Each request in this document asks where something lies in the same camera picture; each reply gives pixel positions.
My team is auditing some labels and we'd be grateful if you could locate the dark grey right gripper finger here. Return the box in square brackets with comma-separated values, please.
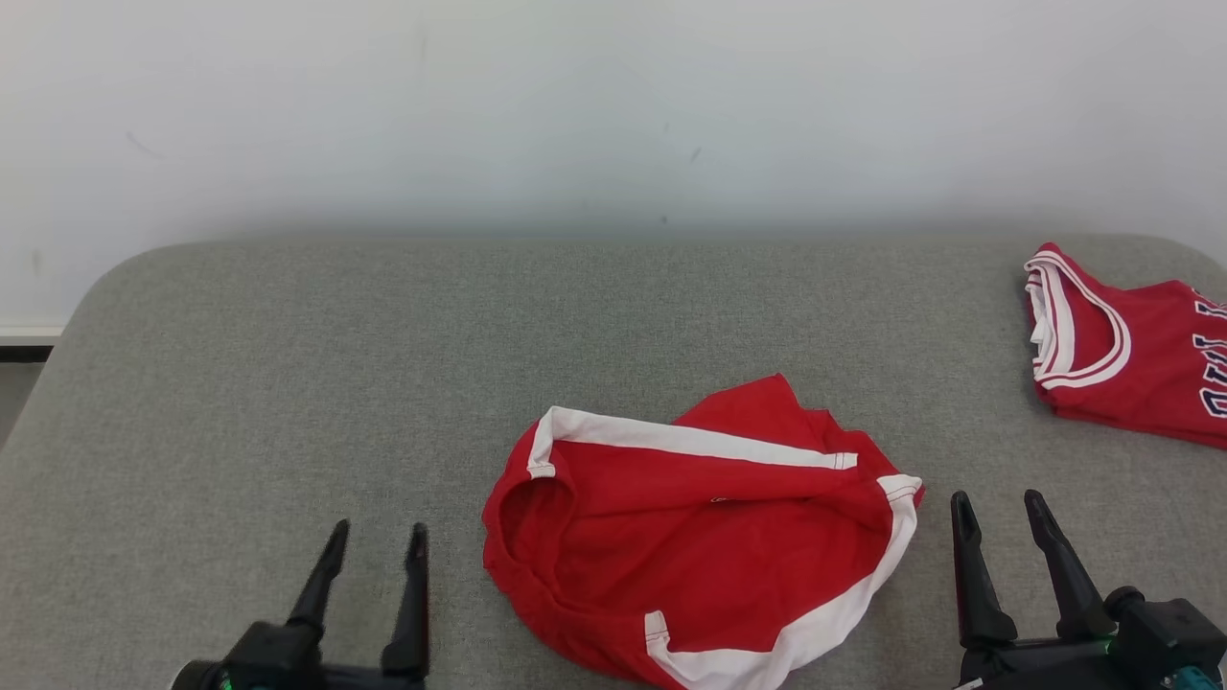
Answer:
[951, 491, 1017, 651]
[1024, 490, 1118, 638]

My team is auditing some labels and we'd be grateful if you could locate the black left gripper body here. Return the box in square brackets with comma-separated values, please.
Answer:
[173, 623, 428, 690]

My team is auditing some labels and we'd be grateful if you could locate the red shirt with white trim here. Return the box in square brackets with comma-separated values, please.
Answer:
[481, 374, 926, 690]

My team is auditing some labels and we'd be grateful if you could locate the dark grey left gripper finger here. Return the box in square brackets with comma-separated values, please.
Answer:
[382, 522, 429, 677]
[288, 520, 351, 632]

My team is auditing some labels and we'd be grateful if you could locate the red jersey with striped trim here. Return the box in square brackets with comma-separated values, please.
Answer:
[1023, 241, 1227, 451]

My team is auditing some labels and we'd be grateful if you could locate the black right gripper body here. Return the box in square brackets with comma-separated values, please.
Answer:
[959, 639, 1151, 690]

